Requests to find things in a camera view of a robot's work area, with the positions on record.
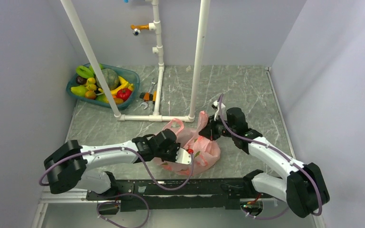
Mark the yellow banana in basket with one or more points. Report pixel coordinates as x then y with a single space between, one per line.
123 84

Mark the orange faucet valve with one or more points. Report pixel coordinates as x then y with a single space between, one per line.
138 29

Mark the green mango fake fruit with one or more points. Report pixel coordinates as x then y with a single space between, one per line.
79 90

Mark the yellow banana bunch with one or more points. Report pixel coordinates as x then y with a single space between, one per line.
91 84

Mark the dark plum fake fruit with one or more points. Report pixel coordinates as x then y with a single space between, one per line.
80 80

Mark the green melon fake fruit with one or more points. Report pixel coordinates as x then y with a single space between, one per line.
111 78

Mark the aluminium frame rail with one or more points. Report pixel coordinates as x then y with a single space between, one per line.
72 196

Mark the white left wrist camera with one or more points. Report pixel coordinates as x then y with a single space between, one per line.
183 156

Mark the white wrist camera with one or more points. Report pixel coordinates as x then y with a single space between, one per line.
183 156
219 108

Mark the white pvc pipe assembly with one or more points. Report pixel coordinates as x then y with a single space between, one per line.
155 27

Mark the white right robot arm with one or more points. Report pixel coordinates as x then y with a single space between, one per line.
300 185

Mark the silver wrench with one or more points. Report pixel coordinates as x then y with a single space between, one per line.
144 104

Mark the pink peach-print plastic bag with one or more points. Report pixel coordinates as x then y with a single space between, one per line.
205 152

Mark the small orange fake fruit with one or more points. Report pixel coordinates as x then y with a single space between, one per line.
90 95

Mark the green banana bunch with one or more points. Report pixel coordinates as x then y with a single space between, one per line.
84 72

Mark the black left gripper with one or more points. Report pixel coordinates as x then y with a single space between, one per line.
175 146

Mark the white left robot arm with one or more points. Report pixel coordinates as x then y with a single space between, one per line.
72 165

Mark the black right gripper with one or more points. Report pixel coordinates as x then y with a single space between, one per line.
209 131

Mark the white left slanted pole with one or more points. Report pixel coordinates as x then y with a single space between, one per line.
83 39

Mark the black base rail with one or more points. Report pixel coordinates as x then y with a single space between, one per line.
227 193

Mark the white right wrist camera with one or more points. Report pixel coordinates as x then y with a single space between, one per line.
219 108

